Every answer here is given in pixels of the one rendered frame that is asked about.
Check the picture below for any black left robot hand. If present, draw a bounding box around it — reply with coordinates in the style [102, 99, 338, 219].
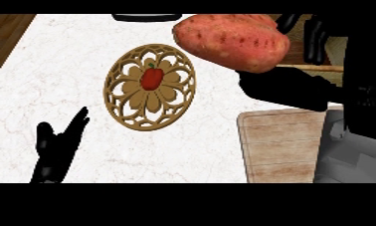
[30, 106, 93, 184]

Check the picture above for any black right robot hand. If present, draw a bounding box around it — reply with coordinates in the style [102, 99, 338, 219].
[236, 13, 376, 138]

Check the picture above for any reddish sweet potato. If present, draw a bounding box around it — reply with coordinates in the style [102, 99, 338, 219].
[173, 13, 292, 74]

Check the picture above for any tan round openwork basket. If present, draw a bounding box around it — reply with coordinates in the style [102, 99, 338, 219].
[102, 43, 198, 132]

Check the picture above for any pale wooden cutting board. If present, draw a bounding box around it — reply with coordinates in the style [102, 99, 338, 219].
[236, 106, 329, 184]

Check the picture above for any red bell pepper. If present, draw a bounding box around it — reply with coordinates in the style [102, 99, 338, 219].
[140, 63, 167, 92]

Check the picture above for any dark rounded appliance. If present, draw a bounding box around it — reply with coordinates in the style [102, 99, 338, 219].
[111, 13, 185, 23]

